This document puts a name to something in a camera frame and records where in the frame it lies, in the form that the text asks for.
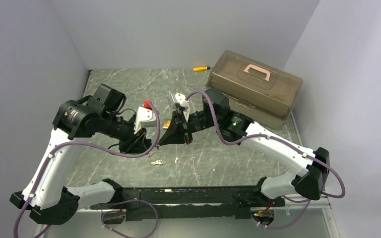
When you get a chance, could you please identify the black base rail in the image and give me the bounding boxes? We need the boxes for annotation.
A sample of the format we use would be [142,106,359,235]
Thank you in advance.
[91,185,285,221]

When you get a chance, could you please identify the silver key bunch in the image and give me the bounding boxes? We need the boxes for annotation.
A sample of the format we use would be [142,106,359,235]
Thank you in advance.
[151,160,163,165]

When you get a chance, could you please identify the translucent brown toolbox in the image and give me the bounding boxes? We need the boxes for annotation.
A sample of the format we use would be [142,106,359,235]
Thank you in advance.
[206,50,303,129]

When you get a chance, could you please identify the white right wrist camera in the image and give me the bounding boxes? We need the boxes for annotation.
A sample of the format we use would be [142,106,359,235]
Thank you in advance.
[168,93,190,122]

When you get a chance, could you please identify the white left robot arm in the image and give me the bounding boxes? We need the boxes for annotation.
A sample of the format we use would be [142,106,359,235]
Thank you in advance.
[10,84,158,225]

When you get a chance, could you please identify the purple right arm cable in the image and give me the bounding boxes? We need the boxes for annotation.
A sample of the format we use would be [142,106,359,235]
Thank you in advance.
[185,91,346,230]

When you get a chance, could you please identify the brass padlock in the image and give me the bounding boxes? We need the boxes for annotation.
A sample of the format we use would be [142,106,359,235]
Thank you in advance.
[163,119,171,129]

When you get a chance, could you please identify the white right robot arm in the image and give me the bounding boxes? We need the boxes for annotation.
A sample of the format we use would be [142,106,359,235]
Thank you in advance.
[158,89,330,206]

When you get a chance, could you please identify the yellow screwdriver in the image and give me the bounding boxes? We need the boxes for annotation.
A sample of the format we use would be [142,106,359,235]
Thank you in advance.
[193,66,210,72]

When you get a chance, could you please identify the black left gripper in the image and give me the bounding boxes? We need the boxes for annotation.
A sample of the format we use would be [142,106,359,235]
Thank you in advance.
[100,112,150,155]

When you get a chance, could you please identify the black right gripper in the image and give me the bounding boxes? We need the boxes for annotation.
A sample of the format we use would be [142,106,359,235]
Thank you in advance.
[159,110,219,146]

